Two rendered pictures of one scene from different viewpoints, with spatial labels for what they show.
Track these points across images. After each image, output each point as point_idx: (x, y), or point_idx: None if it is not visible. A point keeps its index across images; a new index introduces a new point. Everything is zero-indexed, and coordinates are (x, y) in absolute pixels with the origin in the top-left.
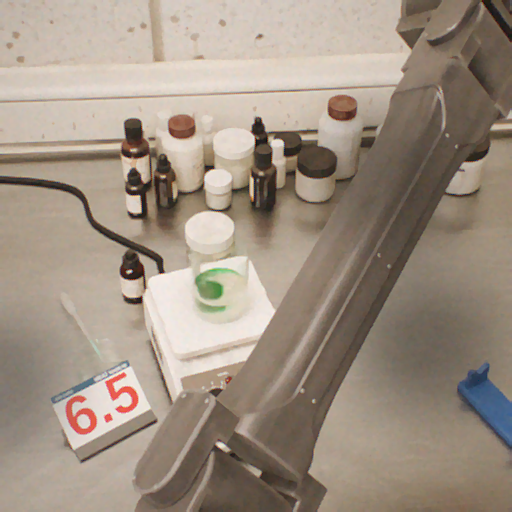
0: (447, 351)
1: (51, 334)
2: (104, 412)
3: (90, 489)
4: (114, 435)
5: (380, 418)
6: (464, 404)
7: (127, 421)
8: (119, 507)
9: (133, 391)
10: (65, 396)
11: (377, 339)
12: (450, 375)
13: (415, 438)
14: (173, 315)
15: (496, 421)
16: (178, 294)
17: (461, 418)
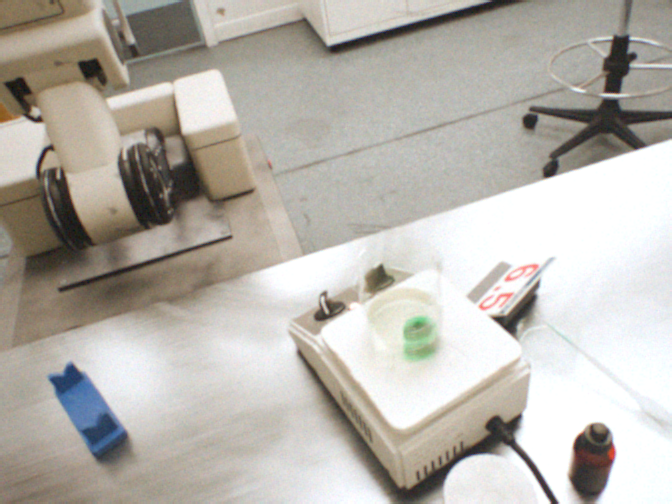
0: (126, 488)
1: (645, 375)
2: (502, 287)
3: (477, 247)
4: (483, 285)
5: (219, 375)
6: (125, 416)
7: (479, 299)
8: (445, 242)
9: (485, 309)
10: (543, 265)
11: (216, 482)
12: (131, 451)
13: (185, 364)
14: (458, 308)
15: (96, 392)
16: (467, 337)
17: (133, 398)
